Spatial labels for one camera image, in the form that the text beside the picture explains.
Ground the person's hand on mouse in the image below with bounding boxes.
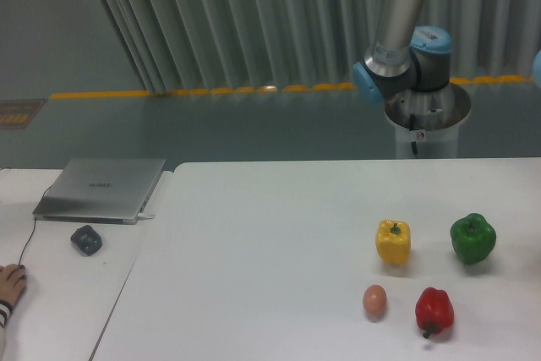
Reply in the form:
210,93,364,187
0,264,23,308

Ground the striped sleeve forearm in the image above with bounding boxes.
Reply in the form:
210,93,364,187
0,300,13,359

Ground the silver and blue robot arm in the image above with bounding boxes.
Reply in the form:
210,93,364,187
352,0,540,102

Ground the black computer mouse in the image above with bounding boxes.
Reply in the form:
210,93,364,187
18,265,28,293

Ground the small black plastic object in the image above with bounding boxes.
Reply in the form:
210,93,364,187
70,225,102,256

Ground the silver closed laptop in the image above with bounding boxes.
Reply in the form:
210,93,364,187
33,158,166,225

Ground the white USB plug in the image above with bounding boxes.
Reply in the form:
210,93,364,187
138,213,155,221

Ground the grey pleated curtain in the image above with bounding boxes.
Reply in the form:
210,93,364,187
103,0,540,94

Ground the brown egg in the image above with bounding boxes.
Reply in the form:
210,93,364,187
363,285,387,317

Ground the yellow bell pepper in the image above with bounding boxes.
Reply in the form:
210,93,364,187
375,220,411,265

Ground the red bell pepper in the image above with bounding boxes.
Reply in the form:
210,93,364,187
415,287,455,339

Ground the green bell pepper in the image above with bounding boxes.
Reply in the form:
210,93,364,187
450,213,497,265

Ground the black mouse cable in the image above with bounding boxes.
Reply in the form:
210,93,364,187
18,179,63,265

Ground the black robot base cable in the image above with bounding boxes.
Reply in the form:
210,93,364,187
408,113,419,160

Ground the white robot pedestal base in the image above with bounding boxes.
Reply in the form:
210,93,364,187
384,83,472,159

